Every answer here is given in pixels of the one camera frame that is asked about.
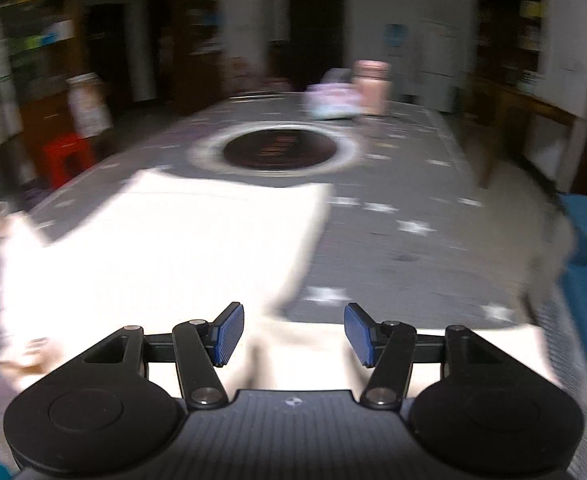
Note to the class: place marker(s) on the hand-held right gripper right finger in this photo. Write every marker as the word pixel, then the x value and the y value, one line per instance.
pixel 359 334

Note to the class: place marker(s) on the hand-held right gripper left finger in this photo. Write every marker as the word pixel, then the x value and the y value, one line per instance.
pixel 228 334

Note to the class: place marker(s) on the white garment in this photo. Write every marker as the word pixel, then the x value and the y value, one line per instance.
pixel 173 250

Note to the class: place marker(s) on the grey star-printed table cover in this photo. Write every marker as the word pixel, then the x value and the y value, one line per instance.
pixel 398 185

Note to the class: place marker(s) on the round black built-in cooktop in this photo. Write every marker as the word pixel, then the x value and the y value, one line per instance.
pixel 278 149

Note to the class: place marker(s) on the soft tissue pack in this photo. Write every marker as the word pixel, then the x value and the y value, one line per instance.
pixel 331 100

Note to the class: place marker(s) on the red plastic stool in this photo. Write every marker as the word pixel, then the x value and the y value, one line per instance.
pixel 68 157

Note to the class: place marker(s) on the pink thermos bottle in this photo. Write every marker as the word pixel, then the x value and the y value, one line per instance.
pixel 371 87

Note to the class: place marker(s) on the printed paper bag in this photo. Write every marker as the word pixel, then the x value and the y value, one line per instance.
pixel 89 107

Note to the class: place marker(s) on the white refrigerator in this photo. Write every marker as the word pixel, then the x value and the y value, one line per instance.
pixel 438 70

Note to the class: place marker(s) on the dark wooden desk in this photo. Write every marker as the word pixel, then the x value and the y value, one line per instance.
pixel 523 105

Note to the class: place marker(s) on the wooden arched shelf unit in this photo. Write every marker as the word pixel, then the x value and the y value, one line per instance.
pixel 198 35

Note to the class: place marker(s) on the water dispenser with blue bottle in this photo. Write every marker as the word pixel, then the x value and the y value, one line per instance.
pixel 394 35

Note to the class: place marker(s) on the dark wooden door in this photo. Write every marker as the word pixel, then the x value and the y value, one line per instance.
pixel 316 35

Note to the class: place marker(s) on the wooden display cabinet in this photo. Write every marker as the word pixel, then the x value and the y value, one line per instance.
pixel 511 35

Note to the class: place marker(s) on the wooden shelf with goods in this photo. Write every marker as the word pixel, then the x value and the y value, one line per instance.
pixel 28 60

